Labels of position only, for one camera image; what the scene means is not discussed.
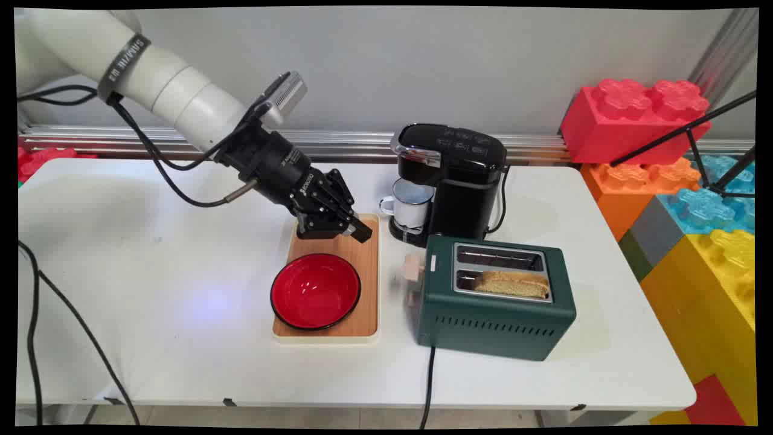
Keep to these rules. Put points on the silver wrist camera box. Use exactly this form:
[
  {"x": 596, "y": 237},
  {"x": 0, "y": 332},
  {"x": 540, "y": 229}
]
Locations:
[{"x": 287, "y": 95}]

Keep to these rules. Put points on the yellow giant toy brick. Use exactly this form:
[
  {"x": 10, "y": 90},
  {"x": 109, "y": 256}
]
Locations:
[{"x": 712, "y": 302}]

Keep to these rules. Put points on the orange giant toy brick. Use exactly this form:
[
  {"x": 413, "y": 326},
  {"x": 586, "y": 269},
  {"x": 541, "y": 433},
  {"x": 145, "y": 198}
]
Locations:
[{"x": 634, "y": 184}]

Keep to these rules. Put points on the red bowl black rim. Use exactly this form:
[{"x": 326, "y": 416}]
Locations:
[{"x": 315, "y": 292}]

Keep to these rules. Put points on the aluminium frame rail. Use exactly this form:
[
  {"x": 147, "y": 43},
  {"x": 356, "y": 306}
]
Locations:
[{"x": 338, "y": 142}]

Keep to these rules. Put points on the white enamel mug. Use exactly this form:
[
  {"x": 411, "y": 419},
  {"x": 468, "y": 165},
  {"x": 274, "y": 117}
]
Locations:
[{"x": 409, "y": 203}]

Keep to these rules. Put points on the black tripod stand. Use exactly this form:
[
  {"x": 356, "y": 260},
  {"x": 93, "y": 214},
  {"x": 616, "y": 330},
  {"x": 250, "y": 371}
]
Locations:
[{"x": 700, "y": 145}]

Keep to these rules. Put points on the aluminium frame post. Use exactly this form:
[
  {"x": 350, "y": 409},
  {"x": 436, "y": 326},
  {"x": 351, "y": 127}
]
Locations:
[{"x": 721, "y": 51}]

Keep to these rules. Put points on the red giant toy brick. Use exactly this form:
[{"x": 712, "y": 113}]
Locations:
[{"x": 634, "y": 121}]

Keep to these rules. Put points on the wooden cutting board tray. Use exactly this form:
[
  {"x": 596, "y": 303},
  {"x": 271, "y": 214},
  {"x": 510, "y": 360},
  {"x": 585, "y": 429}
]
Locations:
[{"x": 353, "y": 284}]

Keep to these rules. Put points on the blue giant toy brick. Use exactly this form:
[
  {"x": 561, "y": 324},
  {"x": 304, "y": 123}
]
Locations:
[{"x": 712, "y": 202}]

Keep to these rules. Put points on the black coffee machine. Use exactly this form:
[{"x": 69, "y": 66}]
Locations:
[{"x": 462, "y": 181}]

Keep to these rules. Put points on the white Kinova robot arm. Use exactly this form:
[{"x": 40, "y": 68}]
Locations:
[{"x": 175, "y": 90}]

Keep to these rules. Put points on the toast bread slice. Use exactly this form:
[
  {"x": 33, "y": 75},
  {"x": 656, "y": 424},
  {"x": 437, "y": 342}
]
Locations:
[{"x": 513, "y": 283}]

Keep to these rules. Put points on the green two-slot toaster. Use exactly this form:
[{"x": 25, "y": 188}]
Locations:
[{"x": 492, "y": 311}]

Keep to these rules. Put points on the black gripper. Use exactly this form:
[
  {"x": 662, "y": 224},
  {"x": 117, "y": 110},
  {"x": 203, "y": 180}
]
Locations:
[{"x": 284, "y": 172}]

